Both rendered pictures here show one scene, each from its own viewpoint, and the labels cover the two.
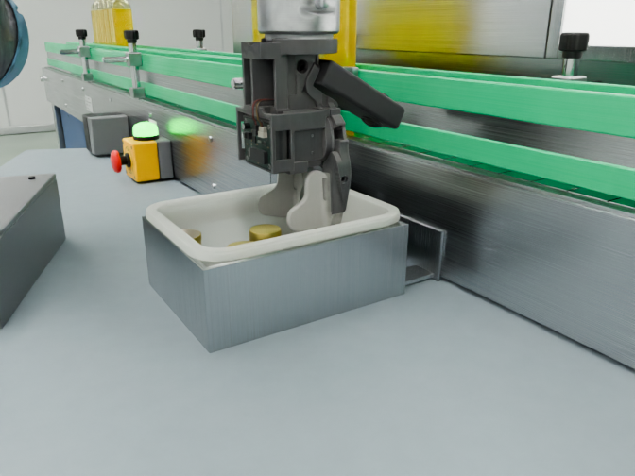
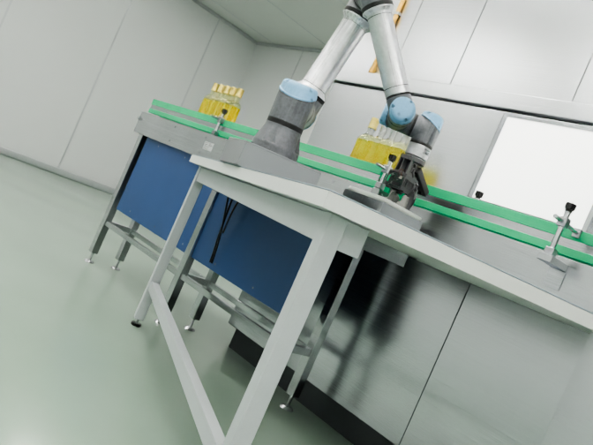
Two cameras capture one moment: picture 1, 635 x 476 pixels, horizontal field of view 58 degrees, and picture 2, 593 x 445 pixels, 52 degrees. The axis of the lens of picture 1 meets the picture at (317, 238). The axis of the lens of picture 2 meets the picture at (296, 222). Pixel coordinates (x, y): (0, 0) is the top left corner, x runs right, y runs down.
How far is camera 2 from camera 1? 151 cm
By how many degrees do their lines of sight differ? 22
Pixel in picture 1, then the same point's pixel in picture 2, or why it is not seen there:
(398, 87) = not seen: hidden behind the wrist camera
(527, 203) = (460, 226)
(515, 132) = (460, 208)
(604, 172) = (482, 222)
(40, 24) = (30, 64)
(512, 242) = (452, 237)
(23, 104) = not seen: outside the picture
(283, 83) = (409, 168)
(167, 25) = (128, 113)
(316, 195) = (403, 202)
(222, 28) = not seen: hidden behind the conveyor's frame
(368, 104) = (423, 184)
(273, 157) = (402, 184)
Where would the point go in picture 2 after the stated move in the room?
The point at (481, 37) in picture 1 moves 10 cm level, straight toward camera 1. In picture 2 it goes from (446, 186) to (450, 184)
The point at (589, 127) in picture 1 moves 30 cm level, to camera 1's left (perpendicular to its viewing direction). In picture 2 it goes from (481, 209) to (399, 170)
